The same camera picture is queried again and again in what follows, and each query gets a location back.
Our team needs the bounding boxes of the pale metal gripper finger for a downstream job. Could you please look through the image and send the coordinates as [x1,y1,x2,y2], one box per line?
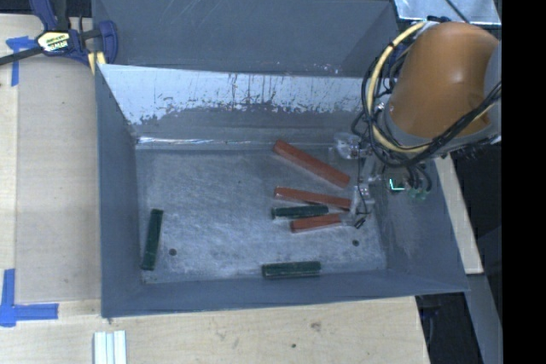
[352,184,375,211]
[341,206,364,228]

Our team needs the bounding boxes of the red-brown flat block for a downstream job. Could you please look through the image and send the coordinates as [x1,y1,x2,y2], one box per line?
[289,212,345,234]
[273,186,353,212]
[272,139,351,189]

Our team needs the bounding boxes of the dark green flat block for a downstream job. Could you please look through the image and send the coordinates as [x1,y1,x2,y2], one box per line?
[270,204,330,221]
[261,260,322,280]
[140,208,165,272]

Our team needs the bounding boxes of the grey metal bin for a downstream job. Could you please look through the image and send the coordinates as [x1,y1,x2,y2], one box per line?
[90,0,471,319]

